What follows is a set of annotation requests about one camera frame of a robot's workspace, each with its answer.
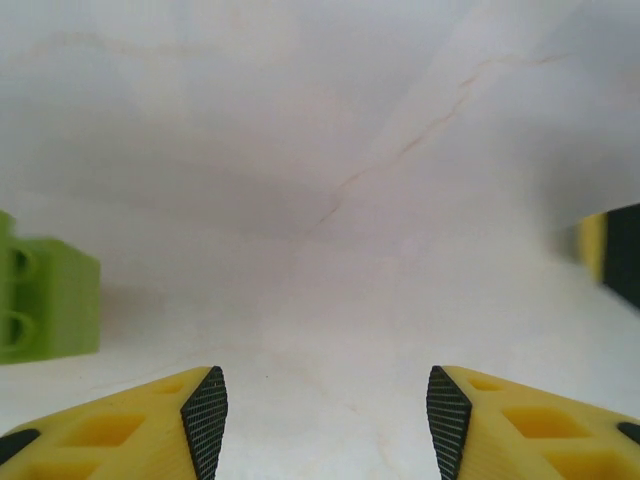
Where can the small green lego brick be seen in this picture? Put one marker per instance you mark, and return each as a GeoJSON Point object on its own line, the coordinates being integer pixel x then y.
{"type": "Point", "coordinates": [55, 300]}

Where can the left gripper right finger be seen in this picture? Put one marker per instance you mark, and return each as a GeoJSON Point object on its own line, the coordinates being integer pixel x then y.
{"type": "Point", "coordinates": [525, 440]}

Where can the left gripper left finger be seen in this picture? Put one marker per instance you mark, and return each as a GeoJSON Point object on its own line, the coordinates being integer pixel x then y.
{"type": "Point", "coordinates": [125, 440]}

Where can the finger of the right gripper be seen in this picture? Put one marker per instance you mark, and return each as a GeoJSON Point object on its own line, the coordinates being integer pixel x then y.
{"type": "Point", "coordinates": [620, 250]}

